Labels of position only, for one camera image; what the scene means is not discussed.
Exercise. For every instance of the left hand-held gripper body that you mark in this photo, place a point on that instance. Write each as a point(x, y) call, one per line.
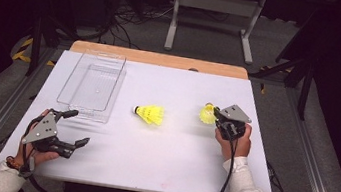
point(41, 131)

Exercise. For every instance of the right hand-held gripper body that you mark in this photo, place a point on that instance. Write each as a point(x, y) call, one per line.
point(234, 116)

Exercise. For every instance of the yellow plastic shuttlecock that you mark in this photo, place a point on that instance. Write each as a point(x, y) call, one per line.
point(207, 114)
point(152, 113)

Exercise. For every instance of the clear plastic tray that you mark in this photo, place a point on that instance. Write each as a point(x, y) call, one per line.
point(92, 88)

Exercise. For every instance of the person's left hand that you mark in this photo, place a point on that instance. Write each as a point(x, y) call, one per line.
point(38, 158)

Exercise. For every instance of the person's right hand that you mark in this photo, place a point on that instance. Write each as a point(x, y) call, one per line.
point(240, 146)

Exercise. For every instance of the black tripod stand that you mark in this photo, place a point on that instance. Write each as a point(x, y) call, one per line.
point(34, 50)
point(304, 94)

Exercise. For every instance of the yellow black floor tape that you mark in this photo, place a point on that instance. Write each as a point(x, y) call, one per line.
point(26, 42)

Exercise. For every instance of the grey metal desk frame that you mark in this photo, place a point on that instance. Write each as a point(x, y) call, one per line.
point(218, 3)

